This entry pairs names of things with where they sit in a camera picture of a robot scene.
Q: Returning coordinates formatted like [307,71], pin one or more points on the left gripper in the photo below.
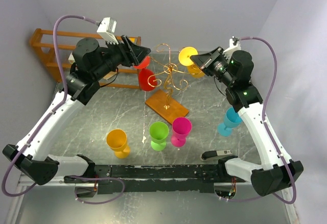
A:
[138,52]

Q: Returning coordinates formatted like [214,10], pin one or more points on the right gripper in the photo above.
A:
[205,61]

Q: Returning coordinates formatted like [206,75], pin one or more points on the orange wine glass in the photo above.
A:
[117,141]
[184,59]

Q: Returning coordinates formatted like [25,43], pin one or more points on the red wine glass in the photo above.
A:
[144,74]

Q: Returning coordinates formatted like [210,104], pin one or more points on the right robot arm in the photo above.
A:
[277,170]

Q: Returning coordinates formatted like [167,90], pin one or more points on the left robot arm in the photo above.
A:
[32,154]

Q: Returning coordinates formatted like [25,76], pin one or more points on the blue wine glass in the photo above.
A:
[231,120]

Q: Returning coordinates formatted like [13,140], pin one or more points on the pink wine glass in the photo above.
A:
[181,128]

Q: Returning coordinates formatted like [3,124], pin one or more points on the green wine glass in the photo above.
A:
[159,132]

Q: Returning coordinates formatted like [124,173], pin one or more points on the wooden shelf rack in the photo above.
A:
[42,44]

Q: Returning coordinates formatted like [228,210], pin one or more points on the white box on shelf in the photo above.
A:
[71,58]

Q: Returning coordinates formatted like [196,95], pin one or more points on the black white stapler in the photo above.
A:
[213,155]

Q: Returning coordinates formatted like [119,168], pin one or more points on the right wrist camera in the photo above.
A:
[234,45]

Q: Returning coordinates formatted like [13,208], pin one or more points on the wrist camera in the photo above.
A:
[106,30]
[234,45]

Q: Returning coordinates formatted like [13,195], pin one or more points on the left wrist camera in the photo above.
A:
[106,30]

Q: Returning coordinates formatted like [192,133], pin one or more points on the gold wire glass rack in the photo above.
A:
[161,102]

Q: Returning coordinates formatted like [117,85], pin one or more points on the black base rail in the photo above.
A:
[151,178]

